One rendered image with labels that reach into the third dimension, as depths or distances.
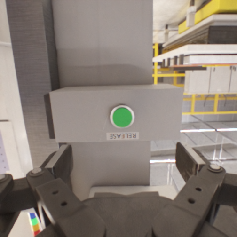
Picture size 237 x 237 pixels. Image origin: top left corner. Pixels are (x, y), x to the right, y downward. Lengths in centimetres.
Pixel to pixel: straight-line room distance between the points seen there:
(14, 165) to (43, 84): 110
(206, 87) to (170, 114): 724
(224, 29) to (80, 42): 269
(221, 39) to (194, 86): 455
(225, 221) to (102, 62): 37
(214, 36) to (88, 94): 268
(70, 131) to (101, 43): 17
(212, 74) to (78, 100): 737
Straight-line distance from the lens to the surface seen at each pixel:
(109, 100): 26
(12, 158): 136
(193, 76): 725
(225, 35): 294
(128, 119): 25
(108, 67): 34
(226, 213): 42
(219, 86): 775
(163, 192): 41
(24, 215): 162
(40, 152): 36
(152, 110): 26
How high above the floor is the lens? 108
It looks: 15 degrees up
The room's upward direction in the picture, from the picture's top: 178 degrees clockwise
